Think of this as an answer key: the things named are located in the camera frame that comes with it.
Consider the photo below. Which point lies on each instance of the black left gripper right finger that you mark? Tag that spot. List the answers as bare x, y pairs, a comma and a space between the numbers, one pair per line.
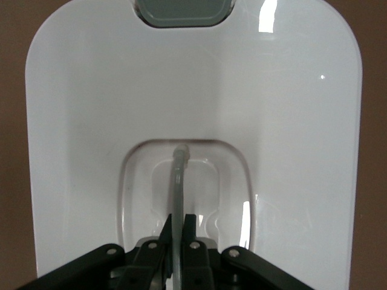
196, 262

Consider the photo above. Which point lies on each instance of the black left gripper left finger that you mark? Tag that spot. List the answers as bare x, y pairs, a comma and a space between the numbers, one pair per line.
148, 259

